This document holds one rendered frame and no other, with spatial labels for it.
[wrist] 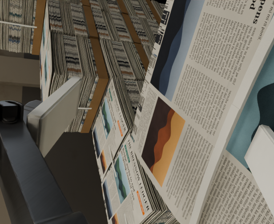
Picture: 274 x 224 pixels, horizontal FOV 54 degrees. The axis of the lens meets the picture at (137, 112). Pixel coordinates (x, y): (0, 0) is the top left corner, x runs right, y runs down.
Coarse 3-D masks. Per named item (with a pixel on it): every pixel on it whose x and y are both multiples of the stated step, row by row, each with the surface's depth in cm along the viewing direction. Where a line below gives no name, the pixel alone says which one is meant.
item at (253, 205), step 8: (256, 184) 20; (248, 192) 21; (256, 192) 20; (248, 200) 21; (256, 200) 20; (264, 200) 20; (240, 208) 22; (248, 208) 21; (256, 208) 20; (264, 208) 20; (240, 216) 22; (248, 216) 21; (256, 216) 20; (264, 216) 20; (272, 216) 19
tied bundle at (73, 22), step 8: (48, 0) 139; (56, 0) 140; (48, 8) 133; (56, 8) 135; (64, 8) 138; (72, 8) 140; (80, 8) 142; (56, 16) 130; (64, 16) 133; (72, 16) 135; (80, 16) 137; (56, 24) 126; (64, 24) 128; (72, 24) 131; (80, 24) 132; (56, 32) 123; (64, 32) 124; (72, 32) 126; (80, 32) 127; (88, 32) 131
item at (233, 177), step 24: (264, 0) 20; (264, 24) 20; (240, 72) 22; (264, 72) 20; (264, 96) 20; (216, 120) 25; (240, 120) 22; (264, 120) 20; (240, 144) 22; (240, 168) 22; (192, 192) 27; (216, 192) 24; (240, 192) 22; (216, 216) 24
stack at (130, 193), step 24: (96, 24) 138; (120, 24) 147; (144, 24) 158; (120, 48) 132; (144, 48) 139; (120, 72) 117; (144, 72) 123; (120, 96) 106; (96, 120) 130; (120, 120) 101; (96, 144) 128; (120, 144) 101; (120, 168) 99; (120, 192) 98; (144, 192) 81; (120, 216) 97; (144, 216) 80; (168, 216) 85
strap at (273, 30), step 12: (264, 36) 19; (264, 48) 19; (252, 60) 20; (264, 60) 19; (252, 72) 19; (252, 84) 20; (240, 96) 20; (240, 108) 20; (228, 120) 21; (228, 132) 21; (216, 144) 22; (216, 156) 22; (216, 168) 23; (204, 180) 24; (204, 192) 24; (204, 204) 24; (192, 216) 26
